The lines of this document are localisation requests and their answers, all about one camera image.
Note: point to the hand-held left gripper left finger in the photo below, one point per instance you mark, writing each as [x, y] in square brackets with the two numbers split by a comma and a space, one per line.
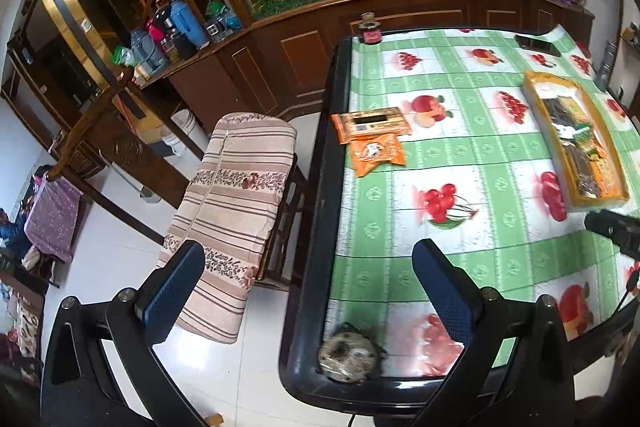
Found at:
[170, 292]

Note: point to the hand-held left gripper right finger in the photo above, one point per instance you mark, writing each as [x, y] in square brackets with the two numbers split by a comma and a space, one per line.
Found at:
[445, 292]

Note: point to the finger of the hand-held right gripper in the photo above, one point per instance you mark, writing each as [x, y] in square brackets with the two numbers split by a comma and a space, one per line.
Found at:
[612, 227]

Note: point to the large orange biscuit packet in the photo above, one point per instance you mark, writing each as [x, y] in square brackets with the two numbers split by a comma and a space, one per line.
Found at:
[606, 172]

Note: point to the clear cracker packet green edge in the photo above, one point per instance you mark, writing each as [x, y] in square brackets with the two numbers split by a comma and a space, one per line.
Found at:
[582, 138]

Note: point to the cream cracker packet green ends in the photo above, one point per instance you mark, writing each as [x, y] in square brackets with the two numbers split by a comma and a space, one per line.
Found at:
[576, 106]

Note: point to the yellow tray of snacks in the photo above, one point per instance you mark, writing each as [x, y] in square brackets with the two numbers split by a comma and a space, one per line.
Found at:
[545, 107]

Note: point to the orange packet with round logo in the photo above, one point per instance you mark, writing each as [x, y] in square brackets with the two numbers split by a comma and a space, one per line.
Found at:
[376, 152]

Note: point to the orange packet with dark window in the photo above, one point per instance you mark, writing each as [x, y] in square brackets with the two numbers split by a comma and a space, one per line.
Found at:
[371, 123]

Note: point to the chair with striped cushion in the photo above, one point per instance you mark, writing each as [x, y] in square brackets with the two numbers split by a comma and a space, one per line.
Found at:
[230, 227]

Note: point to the green fruit print tablecloth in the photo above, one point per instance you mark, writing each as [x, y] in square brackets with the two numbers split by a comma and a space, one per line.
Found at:
[475, 207]

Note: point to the purple floral cloth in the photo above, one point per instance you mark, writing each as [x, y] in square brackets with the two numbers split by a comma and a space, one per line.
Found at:
[52, 217]

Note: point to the white bucket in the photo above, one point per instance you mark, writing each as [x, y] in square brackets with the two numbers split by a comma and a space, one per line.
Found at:
[186, 129]

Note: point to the carved wooden chair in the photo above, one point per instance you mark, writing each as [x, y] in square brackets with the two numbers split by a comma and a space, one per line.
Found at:
[100, 117]

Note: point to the black phone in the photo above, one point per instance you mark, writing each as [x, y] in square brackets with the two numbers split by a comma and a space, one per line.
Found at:
[537, 44]

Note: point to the dark wooden cabinet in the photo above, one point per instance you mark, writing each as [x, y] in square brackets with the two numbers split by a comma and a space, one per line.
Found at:
[350, 42]

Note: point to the blue thermos jug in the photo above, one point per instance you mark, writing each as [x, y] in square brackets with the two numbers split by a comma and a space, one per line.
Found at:
[182, 24]

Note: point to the red jar with brown lid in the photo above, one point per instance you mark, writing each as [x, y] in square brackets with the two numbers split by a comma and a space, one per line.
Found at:
[371, 30]

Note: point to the black table frame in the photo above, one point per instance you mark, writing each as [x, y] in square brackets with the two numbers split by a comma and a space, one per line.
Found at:
[315, 207]

